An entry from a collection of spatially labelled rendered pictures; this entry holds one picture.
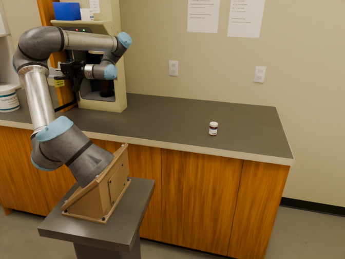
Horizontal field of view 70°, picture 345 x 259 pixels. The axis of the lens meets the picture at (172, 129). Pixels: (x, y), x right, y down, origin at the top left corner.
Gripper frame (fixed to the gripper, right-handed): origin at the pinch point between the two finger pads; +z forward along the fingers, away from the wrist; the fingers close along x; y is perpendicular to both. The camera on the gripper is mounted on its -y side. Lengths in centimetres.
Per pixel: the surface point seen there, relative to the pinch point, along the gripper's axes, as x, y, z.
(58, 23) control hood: -22.8, 20.0, 1.5
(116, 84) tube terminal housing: -24.5, -16.5, -26.1
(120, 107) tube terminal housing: -22.8, -32.5, -27.1
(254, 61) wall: -57, -11, -117
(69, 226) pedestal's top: 71, -22, -37
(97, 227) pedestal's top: 71, -22, -47
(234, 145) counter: 12, -32, -98
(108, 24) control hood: -24.1, 19.8, -26.6
